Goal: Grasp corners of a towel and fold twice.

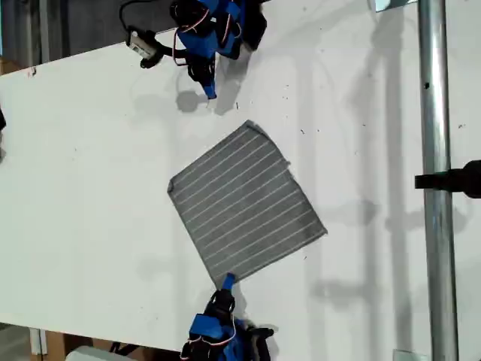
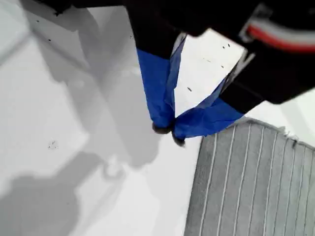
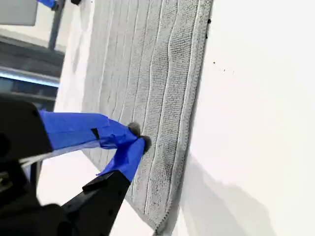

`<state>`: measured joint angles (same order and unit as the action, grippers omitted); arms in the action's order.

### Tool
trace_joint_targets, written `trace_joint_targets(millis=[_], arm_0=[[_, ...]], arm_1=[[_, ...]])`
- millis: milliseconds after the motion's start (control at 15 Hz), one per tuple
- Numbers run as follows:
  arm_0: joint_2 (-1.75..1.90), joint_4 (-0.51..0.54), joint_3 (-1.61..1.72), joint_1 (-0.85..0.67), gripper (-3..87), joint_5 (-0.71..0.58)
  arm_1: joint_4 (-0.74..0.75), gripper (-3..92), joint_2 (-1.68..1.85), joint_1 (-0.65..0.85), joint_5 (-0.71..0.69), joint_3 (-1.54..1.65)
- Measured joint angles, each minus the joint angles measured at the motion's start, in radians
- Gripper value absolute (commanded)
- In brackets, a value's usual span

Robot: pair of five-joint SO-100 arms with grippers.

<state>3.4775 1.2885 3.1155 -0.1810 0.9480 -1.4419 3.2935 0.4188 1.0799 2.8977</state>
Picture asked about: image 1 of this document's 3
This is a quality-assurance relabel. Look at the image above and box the black post clamp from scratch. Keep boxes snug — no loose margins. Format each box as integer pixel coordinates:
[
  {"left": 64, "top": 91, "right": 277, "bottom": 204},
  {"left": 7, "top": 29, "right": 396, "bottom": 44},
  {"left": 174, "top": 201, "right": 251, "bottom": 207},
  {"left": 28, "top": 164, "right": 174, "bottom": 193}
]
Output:
[{"left": 414, "top": 159, "right": 481, "bottom": 200}]

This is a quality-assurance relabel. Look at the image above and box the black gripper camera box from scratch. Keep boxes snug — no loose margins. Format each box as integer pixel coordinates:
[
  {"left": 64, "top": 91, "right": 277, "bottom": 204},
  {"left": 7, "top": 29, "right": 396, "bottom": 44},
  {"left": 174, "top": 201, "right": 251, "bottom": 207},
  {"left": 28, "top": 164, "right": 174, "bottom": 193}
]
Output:
[
  {"left": 126, "top": 30, "right": 163, "bottom": 70},
  {"left": 246, "top": 325, "right": 276, "bottom": 341}
]

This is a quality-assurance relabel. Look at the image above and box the white table leg bracket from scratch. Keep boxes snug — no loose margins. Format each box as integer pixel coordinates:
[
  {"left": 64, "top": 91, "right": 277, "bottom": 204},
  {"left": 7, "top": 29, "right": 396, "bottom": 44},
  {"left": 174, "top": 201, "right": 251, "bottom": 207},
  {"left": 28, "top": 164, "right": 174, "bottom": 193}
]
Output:
[{"left": 29, "top": 326, "right": 48, "bottom": 356}]

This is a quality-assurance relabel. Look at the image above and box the steel post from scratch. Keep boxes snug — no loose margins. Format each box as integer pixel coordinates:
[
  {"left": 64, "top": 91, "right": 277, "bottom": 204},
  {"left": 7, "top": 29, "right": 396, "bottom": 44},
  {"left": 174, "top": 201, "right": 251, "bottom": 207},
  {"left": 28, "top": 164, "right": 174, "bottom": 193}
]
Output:
[{"left": 417, "top": 0, "right": 460, "bottom": 361}]

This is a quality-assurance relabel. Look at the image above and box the black camera cable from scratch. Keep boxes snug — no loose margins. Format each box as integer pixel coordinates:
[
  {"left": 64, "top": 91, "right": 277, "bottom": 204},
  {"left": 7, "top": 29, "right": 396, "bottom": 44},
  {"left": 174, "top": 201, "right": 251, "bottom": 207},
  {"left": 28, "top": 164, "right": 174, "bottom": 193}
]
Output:
[{"left": 118, "top": 0, "right": 174, "bottom": 37}]

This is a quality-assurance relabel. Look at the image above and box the white plastic object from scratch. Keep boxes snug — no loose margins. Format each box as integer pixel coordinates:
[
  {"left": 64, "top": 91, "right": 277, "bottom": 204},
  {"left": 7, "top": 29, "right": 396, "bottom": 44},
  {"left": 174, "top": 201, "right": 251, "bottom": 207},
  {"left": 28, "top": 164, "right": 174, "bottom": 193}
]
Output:
[{"left": 66, "top": 344, "right": 113, "bottom": 361}]

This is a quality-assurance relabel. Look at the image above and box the grey striped towel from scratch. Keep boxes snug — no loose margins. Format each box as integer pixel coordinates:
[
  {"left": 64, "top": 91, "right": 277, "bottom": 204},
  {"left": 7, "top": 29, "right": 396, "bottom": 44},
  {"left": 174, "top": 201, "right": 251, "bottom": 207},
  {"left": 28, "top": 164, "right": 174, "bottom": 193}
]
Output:
[{"left": 166, "top": 119, "right": 328, "bottom": 289}]

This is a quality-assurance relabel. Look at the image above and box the short black camera stalk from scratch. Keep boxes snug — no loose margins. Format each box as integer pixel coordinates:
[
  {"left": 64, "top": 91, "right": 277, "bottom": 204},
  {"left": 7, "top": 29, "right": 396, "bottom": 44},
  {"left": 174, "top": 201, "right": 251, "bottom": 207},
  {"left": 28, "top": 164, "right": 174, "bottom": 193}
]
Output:
[{"left": 156, "top": 40, "right": 178, "bottom": 56}]

